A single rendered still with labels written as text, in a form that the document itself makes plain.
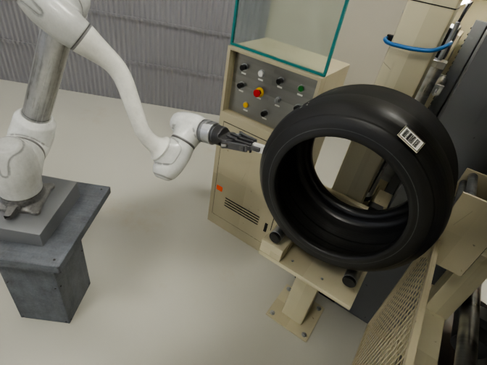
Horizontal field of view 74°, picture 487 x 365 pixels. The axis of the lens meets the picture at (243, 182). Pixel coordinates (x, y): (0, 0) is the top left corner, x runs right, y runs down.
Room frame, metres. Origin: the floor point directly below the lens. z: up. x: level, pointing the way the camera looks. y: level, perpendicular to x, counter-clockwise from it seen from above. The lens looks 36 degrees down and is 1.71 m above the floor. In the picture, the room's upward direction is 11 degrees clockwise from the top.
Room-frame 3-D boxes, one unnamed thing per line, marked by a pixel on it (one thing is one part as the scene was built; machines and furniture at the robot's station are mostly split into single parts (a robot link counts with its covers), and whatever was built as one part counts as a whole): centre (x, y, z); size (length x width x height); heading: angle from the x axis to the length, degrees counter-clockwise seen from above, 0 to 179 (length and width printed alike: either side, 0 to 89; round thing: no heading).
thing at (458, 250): (0.92, -0.79, 1.05); 0.20 x 0.15 x 0.30; 152
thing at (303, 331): (1.14, -0.45, 0.01); 0.27 x 0.27 x 0.02; 62
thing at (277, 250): (0.97, -0.23, 0.83); 0.36 x 0.09 x 0.06; 152
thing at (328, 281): (0.91, -0.35, 0.80); 0.37 x 0.36 x 0.02; 62
